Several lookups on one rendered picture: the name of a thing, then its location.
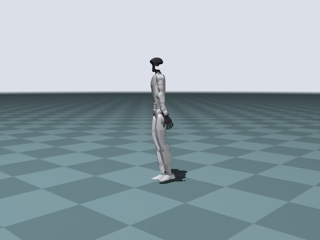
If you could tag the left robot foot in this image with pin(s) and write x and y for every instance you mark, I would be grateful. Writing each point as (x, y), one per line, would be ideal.
(167, 177)

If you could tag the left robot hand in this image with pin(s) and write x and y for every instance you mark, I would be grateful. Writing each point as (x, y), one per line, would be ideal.
(167, 121)

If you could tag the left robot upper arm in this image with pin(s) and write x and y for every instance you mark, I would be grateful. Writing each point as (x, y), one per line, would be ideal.
(160, 84)

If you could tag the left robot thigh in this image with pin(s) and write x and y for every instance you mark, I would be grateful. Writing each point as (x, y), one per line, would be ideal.
(160, 131)

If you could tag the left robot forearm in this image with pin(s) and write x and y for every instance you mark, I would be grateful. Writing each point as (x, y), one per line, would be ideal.
(162, 104)

